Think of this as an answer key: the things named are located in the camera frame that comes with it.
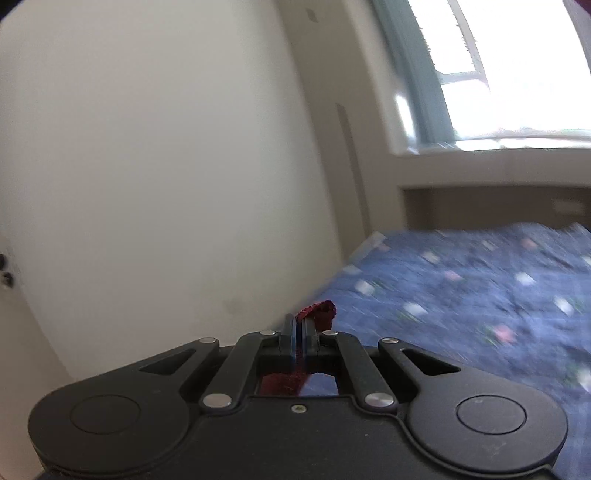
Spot beige left wardrobe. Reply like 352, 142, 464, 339
276, 1, 404, 256

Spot blue plaid floral quilt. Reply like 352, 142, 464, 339
318, 223, 590, 479

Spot dark red knit sweater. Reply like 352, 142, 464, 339
259, 300, 337, 397

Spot teal left window curtain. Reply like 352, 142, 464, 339
372, 0, 456, 145

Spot beige window bench cabinet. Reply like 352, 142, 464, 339
391, 149, 590, 230

